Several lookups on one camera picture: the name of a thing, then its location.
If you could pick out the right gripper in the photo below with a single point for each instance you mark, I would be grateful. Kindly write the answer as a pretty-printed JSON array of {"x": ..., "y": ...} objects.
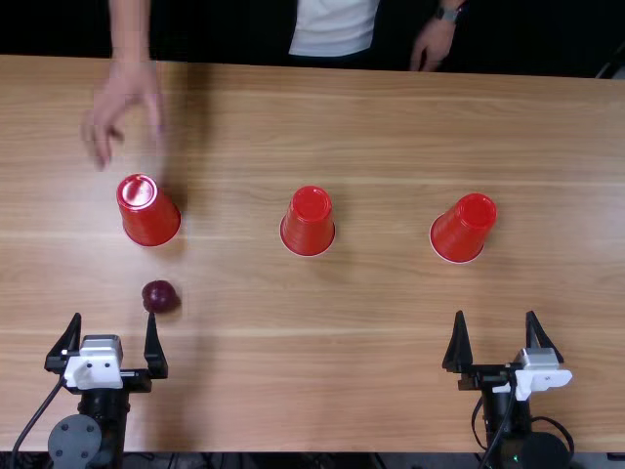
[{"x": 481, "y": 376}]

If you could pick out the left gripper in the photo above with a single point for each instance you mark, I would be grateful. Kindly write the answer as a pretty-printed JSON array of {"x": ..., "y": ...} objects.
[{"x": 134, "y": 380}]

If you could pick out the dark red ball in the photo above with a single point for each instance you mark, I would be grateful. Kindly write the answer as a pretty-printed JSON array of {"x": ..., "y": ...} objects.
[{"x": 160, "y": 295}]

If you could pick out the red cup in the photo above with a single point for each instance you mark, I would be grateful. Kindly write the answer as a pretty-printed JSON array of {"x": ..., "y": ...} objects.
[
  {"x": 461, "y": 229},
  {"x": 307, "y": 225},
  {"x": 149, "y": 220}
]

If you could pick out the person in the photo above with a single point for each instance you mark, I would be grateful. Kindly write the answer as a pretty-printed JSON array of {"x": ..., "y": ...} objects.
[{"x": 332, "y": 24}]

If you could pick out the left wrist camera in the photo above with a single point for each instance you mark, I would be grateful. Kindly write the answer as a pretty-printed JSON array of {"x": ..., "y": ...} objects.
[{"x": 95, "y": 364}]

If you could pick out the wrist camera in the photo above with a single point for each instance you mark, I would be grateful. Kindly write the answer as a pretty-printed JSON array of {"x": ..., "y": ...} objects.
[
  {"x": 537, "y": 371},
  {"x": 95, "y": 364}
]

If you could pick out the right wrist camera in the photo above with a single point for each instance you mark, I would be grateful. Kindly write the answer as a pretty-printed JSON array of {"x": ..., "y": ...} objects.
[{"x": 537, "y": 371}]

